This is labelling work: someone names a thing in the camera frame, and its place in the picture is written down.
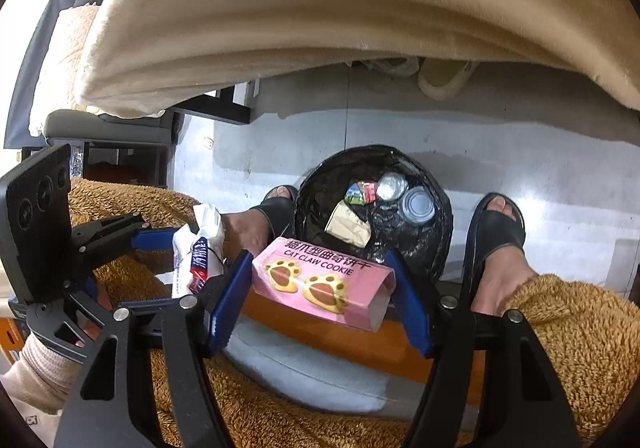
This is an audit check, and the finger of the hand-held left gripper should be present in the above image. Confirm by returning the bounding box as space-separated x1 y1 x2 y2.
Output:
69 213 177 273
65 277 201 323

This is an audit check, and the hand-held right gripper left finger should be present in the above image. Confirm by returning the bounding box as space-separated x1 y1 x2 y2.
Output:
54 250 255 448

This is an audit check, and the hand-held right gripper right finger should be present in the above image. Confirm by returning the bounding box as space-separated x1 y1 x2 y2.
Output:
385 248 583 448

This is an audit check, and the black-lined trash bin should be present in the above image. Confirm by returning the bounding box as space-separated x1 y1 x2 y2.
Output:
292 144 455 281

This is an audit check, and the white and blue packet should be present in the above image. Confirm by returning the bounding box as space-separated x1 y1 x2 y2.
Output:
171 203 227 299

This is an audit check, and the pink cookie box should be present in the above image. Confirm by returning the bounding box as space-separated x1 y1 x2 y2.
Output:
251 236 397 333

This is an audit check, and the clear plastic jar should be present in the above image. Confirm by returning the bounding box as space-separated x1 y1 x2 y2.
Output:
400 187 436 226

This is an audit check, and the brown paper bag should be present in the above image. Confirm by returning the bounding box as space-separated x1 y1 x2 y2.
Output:
325 200 372 249

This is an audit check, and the white plastic bag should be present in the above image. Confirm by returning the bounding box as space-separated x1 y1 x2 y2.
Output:
376 172 410 202

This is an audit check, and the person's left forearm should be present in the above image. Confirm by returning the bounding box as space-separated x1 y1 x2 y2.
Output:
0 330 83 416

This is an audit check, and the person's left hand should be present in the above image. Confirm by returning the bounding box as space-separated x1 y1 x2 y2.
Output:
75 278 115 349

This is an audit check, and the person's left foot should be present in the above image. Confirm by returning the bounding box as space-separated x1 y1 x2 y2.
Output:
220 185 296 269

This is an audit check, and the person's foot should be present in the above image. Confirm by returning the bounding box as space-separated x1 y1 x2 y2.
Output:
470 195 540 315
220 185 296 269

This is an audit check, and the person's right foot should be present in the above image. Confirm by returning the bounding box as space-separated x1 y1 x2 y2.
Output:
470 195 540 315

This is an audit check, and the orange box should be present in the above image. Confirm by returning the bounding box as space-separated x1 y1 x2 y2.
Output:
0 300 28 354

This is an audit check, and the orange and grey garment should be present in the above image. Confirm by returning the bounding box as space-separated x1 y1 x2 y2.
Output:
222 295 488 416

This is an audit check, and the brown fleece robe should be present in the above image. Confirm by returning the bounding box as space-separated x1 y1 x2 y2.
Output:
65 178 640 448

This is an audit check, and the dark grey sofa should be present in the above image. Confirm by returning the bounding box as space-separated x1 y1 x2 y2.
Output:
2 0 181 179

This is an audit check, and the pink quilted pillow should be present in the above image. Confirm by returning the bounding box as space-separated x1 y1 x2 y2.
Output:
27 5 101 136

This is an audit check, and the beige slipper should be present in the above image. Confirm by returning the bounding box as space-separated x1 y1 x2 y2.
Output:
417 58 480 101

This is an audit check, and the grey sneaker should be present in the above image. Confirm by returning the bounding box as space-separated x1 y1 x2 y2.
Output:
360 56 420 77

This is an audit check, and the beige plush bed blanket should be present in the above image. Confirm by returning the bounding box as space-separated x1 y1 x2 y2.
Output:
75 0 640 119

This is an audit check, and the black bed frame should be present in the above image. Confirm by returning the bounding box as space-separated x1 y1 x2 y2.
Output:
175 78 261 126

